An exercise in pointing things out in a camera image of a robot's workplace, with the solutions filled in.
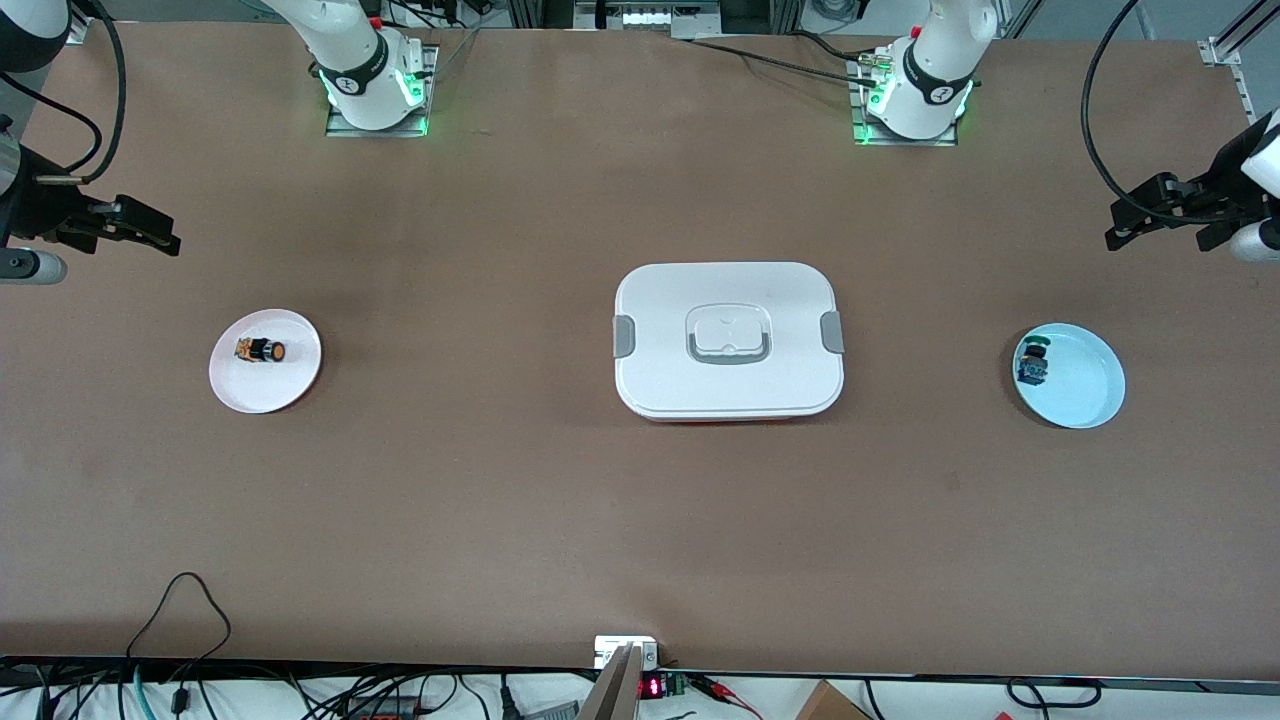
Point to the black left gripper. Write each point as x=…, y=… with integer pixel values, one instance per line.
x=1213, y=193

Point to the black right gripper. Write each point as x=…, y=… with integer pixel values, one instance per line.
x=38, y=211

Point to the orange push button switch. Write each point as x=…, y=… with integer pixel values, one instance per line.
x=262, y=350

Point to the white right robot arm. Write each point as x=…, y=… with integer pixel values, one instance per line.
x=360, y=70

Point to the perforated aluminium strip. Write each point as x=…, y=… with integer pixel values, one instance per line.
x=1247, y=95

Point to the light blue round plate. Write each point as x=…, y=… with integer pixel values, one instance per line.
x=1080, y=385

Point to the pink round plate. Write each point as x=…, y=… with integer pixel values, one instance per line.
x=265, y=390

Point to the white lunch box lid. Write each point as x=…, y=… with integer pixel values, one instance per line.
x=730, y=380

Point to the black power strip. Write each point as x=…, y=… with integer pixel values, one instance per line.
x=385, y=710

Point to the grey device with lights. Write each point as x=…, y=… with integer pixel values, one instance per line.
x=650, y=18

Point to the brown cardboard box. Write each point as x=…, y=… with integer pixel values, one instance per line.
x=830, y=705

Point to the red digit display module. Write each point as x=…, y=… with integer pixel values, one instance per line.
x=652, y=687

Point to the green push button switch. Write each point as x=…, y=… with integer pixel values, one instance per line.
x=1032, y=365

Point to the aluminium frame extrusion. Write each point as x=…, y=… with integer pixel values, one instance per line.
x=78, y=25
x=1240, y=35

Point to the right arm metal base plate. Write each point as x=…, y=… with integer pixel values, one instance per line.
x=345, y=128

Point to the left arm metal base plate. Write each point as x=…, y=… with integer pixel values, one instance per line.
x=870, y=138

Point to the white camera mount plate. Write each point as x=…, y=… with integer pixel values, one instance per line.
x=604, y=650

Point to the aluminium camera mount profile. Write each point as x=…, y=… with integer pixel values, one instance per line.
x=615, y=690

